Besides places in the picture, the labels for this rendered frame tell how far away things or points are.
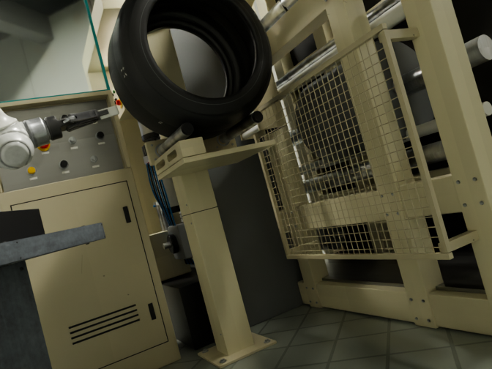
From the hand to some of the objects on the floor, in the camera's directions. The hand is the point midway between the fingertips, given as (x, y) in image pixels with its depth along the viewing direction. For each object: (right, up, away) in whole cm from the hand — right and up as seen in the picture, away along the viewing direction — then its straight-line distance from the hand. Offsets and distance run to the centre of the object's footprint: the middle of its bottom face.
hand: (107, 112), depth 147 cm
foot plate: (+43, -96, +41) cm, 113 cm away
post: (+43, -96, +40) cm, 113 cm away
